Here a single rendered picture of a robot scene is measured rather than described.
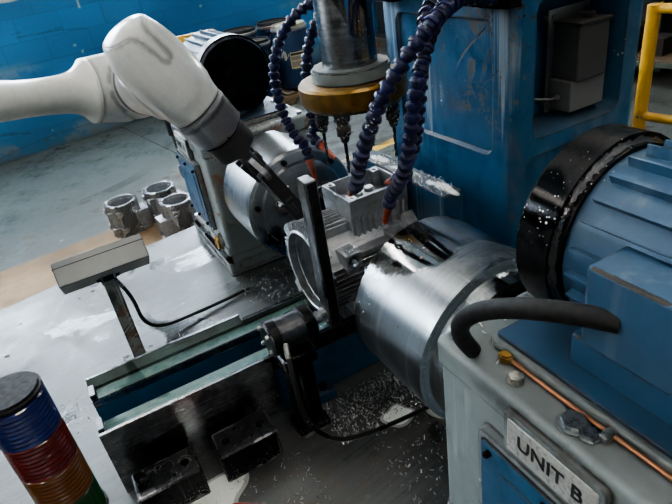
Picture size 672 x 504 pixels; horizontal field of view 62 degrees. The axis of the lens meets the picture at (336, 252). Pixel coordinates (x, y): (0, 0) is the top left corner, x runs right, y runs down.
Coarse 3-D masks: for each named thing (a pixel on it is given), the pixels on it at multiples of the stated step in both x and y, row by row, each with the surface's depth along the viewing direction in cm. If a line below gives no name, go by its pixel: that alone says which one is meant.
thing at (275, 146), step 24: (264, 144) 123; (288, 144) 120; (288, 168) 117; (336, 168) 123; (240, 192) 120; (264, 192) 117; (240, 216) 124; (264, 216) 118; (288, 216) 121; (264, 240) 121
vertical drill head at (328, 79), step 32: (320, 0) 84; (352, 0) 83; (320, 32) 87; (352, 32) 85; (320, 64) 93; (352, 64) 87; (384, 64) 88; (320, 96) 87; (352, 96) 85; (320, 128) 97
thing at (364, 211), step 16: (368, 176) 108; (384, 176) 106; (336, 192) 103; (368, 192) 102; (336, 208) 101; (352, 208) 97; (368, 208) 98; (400, 208) 102; (352, 224) 98; (368, 224) 99
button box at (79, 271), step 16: (128, 240) 110; (80, 256) 107; (96, 256) 107; (112, 256) 108; (128, 256) 109; (144, 256) 110; (64, 272) 105; (80, 272) 106; (96, 272) 107; (112, 272) 110; (64, 288) 106; (80, 288) 111
